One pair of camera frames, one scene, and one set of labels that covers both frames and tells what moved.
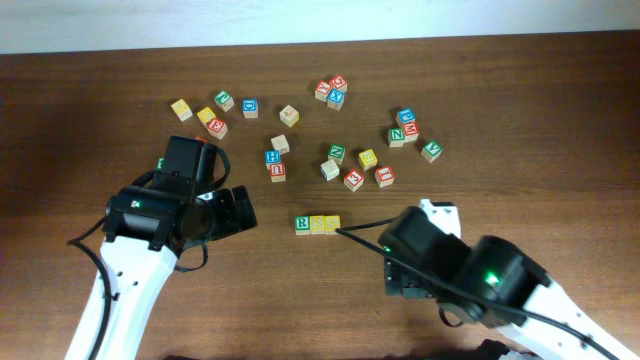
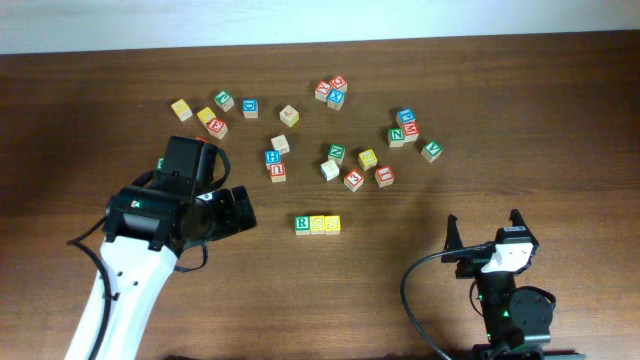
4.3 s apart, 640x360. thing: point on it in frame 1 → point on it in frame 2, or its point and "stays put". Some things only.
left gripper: (240, 209) stays put
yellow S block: (317, 224) stays put
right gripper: (398, 272) → (468, 262)
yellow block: (331, 223) stays put
